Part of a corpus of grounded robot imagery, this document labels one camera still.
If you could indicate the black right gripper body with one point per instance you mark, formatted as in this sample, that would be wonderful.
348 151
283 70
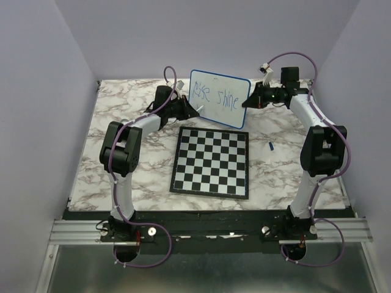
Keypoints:
270 95

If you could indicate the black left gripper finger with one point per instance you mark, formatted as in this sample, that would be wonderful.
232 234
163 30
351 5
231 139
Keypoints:
189 110
184 117

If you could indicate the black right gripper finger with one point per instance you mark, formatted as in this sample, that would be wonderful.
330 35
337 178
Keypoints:
257 92
254 102

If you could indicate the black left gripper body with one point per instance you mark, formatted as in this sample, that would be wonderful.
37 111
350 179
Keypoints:
176 108

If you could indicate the blue framed whiteboard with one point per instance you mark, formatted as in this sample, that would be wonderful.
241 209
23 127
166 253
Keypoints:
221 97

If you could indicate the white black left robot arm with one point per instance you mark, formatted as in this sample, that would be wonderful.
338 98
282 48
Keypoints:
121 148

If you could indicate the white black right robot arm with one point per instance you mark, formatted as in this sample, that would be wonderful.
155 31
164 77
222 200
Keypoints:
323 150

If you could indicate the black white chessboard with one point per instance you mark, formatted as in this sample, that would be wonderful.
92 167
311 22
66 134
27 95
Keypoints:
211 163

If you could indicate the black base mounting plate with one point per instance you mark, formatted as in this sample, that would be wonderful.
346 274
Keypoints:
161 234

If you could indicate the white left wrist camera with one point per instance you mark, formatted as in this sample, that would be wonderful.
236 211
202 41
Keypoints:
177 89

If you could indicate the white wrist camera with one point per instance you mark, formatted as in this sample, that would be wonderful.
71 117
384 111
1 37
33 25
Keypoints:
177 89
267 72

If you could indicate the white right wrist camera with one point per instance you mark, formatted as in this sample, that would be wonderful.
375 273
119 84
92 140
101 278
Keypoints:
267 72

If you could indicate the aluminium frame rail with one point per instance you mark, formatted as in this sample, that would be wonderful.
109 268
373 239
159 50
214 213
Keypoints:
340 259

